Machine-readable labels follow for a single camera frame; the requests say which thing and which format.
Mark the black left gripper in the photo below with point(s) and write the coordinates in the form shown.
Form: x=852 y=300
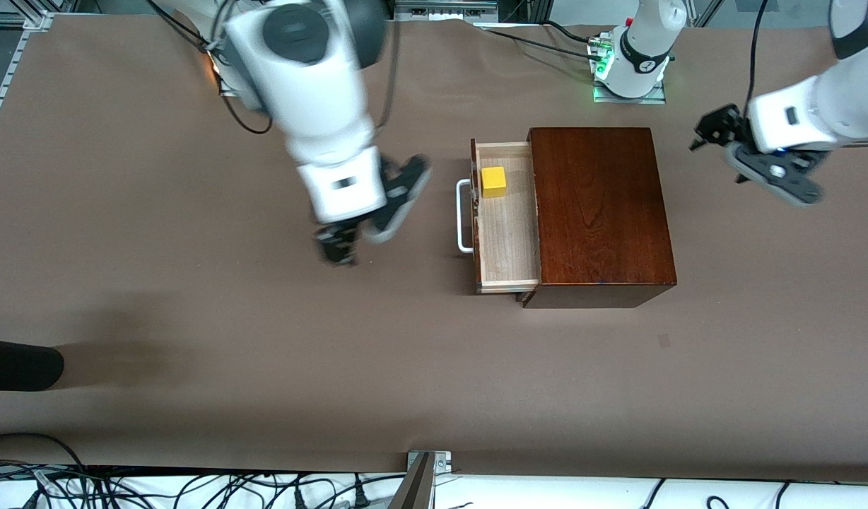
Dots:
x=722 y=126

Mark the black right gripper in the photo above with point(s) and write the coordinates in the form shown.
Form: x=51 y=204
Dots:
x=339 y=239

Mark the yellow cube block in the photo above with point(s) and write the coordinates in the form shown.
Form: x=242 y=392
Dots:
x=493 y=182

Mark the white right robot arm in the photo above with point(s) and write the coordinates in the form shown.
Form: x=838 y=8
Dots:
x=307 y=85

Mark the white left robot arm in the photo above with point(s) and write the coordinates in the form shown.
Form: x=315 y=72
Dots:
x=646 y=42

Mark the brown table cover sheet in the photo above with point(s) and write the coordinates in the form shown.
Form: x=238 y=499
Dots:
x=377 y=353

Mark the dark brown wooden cabinet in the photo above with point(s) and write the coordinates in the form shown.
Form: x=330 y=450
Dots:
x=603 y=212

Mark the black cylindrical object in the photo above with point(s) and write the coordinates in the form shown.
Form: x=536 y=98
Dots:
x=17 y=364

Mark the aluminium arm base plate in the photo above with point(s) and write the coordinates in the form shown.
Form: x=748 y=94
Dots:
x=628 y=100

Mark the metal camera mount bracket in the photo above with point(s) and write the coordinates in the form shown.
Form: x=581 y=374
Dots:
x=420 y=488

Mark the aluminium frame structure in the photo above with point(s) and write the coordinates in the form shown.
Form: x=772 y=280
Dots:
x=469 y=8

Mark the aluminium profile rail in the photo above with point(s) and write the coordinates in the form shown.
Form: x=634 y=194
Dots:
x=13 y=65

